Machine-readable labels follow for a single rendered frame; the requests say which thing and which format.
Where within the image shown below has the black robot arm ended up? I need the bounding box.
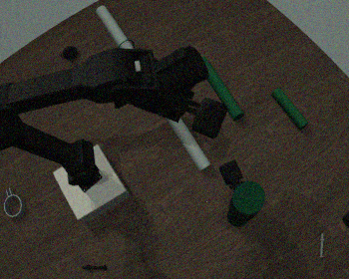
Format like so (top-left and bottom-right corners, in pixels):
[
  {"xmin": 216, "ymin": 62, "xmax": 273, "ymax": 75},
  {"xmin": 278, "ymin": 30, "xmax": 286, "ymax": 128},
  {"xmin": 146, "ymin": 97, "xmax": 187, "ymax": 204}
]
[{"xmin": 0, "ymin": 46, "xmax": 209, "ymax": 192}]

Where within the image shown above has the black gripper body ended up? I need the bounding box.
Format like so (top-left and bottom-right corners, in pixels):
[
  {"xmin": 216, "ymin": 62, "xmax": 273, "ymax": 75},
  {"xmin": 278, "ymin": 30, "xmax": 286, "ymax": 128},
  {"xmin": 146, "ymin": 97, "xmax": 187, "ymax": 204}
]
[{"xmin": 152, "ymin": 92, "xmax": 228, "ymax": 139}]

